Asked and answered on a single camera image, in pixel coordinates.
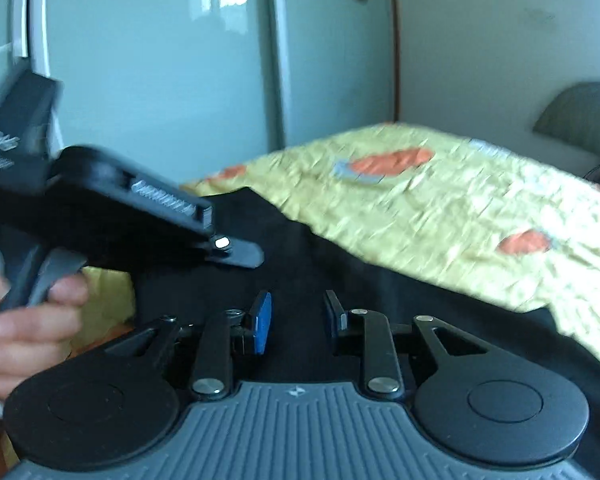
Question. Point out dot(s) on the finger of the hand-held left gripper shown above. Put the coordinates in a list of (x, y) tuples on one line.
[(242, 255)]

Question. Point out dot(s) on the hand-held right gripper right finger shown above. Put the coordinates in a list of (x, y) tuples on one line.
[(331, 332)]

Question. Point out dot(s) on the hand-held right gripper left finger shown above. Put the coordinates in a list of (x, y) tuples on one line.
[(263, 322)]

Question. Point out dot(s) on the black pants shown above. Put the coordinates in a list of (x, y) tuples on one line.
[(300, 260)]

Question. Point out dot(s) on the person's left hand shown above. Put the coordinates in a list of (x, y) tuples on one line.
[(25, 330)]

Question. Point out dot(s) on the floral glass wardrobe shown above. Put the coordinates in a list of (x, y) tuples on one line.
[(180, 70)]

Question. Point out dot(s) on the yellow floral bed sheet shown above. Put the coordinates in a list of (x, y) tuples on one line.
[(455, 200)]

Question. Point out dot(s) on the grey headboard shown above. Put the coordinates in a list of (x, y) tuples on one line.
[(580, 115)]

